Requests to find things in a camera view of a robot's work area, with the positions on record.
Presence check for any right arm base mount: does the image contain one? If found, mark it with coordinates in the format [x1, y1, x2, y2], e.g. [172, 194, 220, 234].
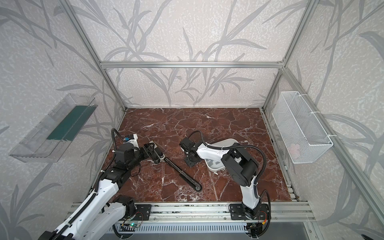
[229, 204, 271, 220]

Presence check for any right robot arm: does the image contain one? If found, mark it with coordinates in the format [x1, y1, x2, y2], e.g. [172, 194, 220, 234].
[179, 138, 267, 212]

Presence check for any clear plastic wall bin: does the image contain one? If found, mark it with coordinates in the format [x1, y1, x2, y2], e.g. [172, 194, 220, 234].
[9, 94, 98, 163]

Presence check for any beige stapler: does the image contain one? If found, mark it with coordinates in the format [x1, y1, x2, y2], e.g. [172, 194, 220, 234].
[150, 141, 165, 161]

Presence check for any white wire basket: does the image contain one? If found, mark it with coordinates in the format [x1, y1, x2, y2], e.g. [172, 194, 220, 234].
[272, 91, 334, 164]

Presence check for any aluminium front rail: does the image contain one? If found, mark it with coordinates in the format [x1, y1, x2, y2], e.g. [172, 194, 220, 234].
[65, 201, 316, 224]

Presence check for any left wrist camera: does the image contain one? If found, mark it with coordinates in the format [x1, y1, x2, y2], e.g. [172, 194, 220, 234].
[124, 134, 139, 148]

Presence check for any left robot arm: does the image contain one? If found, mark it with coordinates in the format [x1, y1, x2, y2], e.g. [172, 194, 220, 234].
[39, 142, 158, 240]

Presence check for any black stapler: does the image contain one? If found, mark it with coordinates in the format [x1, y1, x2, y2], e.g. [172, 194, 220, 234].
[148, 143, 165, 164]
[164, 157, 203, 192]

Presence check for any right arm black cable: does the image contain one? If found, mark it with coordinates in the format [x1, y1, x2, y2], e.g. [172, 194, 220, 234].
[187, 130, 268, 185]

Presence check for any white oval tray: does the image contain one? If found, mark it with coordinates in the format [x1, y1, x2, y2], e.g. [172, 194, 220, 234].
[203, 139, 239, 173]

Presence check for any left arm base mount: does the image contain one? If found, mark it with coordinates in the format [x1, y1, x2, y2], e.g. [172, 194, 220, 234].
[123, 204, 152, 222]

